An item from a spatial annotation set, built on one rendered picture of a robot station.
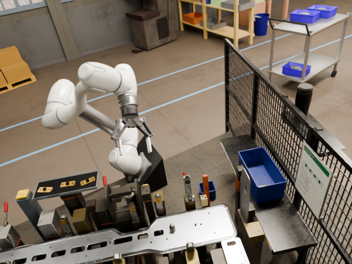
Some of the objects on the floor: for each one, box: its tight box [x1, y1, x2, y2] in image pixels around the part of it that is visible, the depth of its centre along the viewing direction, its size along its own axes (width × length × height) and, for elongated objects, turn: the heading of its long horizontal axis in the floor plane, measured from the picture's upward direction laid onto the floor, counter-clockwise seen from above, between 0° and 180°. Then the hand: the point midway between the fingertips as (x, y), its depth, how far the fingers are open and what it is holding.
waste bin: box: [254, 13, 270, 36], centre depth 665 cm, size 42×37×48 cm
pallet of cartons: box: [0, 46, 37, 94], centre depth 582 cm, size 118×89×66 cm
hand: (135, 151), depth 123 cm, fingers open, 13 cm apart
